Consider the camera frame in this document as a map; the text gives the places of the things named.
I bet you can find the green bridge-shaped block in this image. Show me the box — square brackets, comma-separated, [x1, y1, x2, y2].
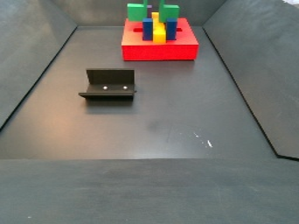
[127, 0, 181, 23]

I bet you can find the red base board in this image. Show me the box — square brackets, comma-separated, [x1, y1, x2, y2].
[122, 17, 201, 61]

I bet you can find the yellow long bar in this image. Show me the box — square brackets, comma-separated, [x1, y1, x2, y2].
[153, 12, 166, 44]

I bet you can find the right blue block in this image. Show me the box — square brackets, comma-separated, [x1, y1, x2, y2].
[143, 18, 154, 40]

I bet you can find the blue block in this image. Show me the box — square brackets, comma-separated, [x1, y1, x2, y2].
[166, 18, 178, 40]
[143, 18, 154, 40]

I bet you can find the left blue block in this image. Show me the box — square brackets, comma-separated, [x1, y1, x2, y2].
[166, 18, 178, 40]

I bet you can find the black fixture bracket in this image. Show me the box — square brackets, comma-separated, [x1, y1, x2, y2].
[79, 68, 137, 99]

